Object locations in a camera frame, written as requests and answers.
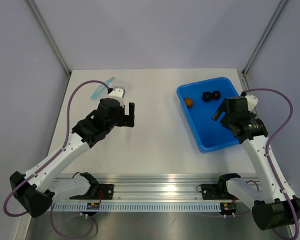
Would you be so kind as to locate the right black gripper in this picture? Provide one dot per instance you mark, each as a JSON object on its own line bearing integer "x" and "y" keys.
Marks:
{"x": 223, "y": 107}

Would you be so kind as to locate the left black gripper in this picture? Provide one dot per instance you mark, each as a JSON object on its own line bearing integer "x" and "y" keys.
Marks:
{"x": 126, "y": 120}

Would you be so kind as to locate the dark red plum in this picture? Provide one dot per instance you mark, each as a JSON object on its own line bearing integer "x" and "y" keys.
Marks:
{"x": 216, "y": 95}

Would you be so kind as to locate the dark blue plum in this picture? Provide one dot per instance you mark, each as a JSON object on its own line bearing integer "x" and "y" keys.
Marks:
{"x": 207, "y": 96}

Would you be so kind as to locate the clear zip top bag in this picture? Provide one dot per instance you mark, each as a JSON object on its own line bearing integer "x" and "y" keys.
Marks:
{"x": 113, "y": 82}

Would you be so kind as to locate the orange fruit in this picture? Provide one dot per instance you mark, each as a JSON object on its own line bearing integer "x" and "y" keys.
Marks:
{"x": 188, "y": 102}

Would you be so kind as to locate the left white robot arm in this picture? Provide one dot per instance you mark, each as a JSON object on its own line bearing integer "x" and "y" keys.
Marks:
{"x": 36, "y": 190}

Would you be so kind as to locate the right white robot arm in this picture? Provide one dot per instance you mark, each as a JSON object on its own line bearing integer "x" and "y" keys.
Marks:
{"x": 276, "y": 204}

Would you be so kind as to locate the right small circuit board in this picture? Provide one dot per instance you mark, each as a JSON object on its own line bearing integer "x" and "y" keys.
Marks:
{"x": 228, "y": 207}

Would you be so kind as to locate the small circuit board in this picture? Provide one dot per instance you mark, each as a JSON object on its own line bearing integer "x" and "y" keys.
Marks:
{"x": 93, "y": 206}
{"x": 228, "y": 207}

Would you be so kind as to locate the left small circuit board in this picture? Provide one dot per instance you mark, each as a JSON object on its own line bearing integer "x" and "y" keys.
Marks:
{"x": 93, "y": 206}

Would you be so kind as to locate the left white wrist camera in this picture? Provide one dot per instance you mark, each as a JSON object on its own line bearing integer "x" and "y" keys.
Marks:
{"x": 118, "y": 93}

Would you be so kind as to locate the right aluminium frame post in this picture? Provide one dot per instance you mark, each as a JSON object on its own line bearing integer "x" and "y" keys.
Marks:
{"x": 282, "y": 4}

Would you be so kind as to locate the aluminium frame post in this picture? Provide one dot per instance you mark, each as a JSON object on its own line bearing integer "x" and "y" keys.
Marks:
{"x": 36, "y": 13}
{"x": 282, "y": 4}

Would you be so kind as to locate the aluminium mounting rail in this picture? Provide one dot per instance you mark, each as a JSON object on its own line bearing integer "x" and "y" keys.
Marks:
{"x": 156, "y": 188}

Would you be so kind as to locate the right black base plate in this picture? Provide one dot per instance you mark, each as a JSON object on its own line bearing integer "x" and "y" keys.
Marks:
{"x": 211, "y": 191}

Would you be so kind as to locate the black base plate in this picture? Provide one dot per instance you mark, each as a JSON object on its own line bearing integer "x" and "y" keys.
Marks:
{"x": 211, "y": 191}
{"x": 105, "y": 191}

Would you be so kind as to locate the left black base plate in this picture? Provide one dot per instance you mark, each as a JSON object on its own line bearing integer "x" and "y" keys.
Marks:
{"x": 105, "y": 191}

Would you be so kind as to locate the white slotted cable duct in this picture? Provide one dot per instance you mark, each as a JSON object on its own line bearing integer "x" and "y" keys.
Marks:
{"x": 201, "y": 207}

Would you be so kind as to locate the left aluminium frame post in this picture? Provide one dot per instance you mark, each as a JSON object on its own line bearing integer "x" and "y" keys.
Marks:
{"x": 36, "y": 13}

